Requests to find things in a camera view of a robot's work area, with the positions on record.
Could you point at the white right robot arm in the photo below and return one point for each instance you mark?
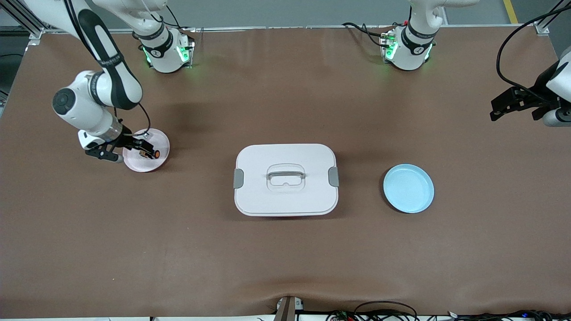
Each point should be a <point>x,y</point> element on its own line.
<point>80,113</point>

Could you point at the small black cylindrical object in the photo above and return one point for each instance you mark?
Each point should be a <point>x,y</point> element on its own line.
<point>156,154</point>

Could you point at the pink round plate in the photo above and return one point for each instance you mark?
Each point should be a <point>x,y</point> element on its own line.
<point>147,165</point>

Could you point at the silver table edge rail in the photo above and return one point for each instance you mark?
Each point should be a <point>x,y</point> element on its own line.
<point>245,29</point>

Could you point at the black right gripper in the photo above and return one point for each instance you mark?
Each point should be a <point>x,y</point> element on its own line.
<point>126,141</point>

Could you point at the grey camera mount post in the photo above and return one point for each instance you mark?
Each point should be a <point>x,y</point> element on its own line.
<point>285,312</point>

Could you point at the brown table cover sheet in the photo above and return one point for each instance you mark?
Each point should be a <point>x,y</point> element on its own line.
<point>285,258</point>

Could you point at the light blue round plate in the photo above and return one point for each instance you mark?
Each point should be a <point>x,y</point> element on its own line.
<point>408,189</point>

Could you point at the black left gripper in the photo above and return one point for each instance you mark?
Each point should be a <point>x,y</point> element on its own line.
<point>538,86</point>

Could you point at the white lidded storage box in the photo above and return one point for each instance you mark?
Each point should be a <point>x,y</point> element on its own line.
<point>285,200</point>

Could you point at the aluminium frame profile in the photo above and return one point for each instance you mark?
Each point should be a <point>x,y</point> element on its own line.
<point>35,35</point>
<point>542,29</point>

